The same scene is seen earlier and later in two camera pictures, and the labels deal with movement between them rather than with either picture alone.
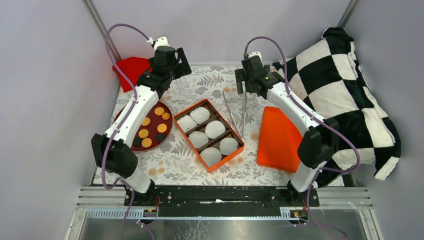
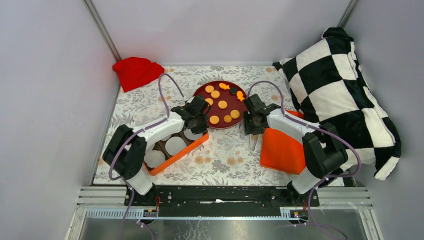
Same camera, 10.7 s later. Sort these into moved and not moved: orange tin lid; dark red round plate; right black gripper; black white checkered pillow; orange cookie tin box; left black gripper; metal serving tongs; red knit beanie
Moved: orange cookie tin box; left black gripper; metal serving tongs; right black gripper; dark red round plate
Not moved: black white checkered pillow; orange tin lid; red knit beanie
